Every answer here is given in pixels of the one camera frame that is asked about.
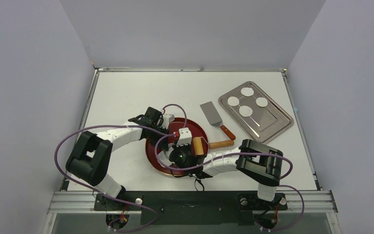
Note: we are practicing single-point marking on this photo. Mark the white dumpling wrapper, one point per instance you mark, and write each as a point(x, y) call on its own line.
point(247, 91)
point(245, 111)
point(233, 101)
point(261, 102)

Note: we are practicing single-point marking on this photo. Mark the white dough piece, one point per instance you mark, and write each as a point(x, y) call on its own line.
point(163, 156)

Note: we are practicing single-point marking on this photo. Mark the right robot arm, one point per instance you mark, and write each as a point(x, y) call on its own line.
point(259, 162)

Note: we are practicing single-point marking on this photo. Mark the rectangular steel tray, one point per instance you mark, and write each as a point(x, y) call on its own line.
point(266, 123)

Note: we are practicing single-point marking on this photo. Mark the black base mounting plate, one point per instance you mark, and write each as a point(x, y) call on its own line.
point(217, 207)

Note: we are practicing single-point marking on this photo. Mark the wooden dough roller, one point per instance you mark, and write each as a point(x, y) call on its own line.
point(198, 145)

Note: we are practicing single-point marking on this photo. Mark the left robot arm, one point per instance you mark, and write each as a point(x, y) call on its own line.
point(90, 157)

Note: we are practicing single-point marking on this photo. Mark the round red lacquer tray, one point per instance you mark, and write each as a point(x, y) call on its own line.
point(174, 126)

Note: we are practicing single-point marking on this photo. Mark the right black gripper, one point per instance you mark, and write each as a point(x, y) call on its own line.
point(191, 149)

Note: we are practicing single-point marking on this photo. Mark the aluminium frame rail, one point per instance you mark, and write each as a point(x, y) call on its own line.
point(83, 202)

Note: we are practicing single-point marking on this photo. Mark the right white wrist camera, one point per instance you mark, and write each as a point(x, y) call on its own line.
point(184, 137)

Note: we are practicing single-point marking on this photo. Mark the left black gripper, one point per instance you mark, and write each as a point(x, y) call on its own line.
point(163, 144)

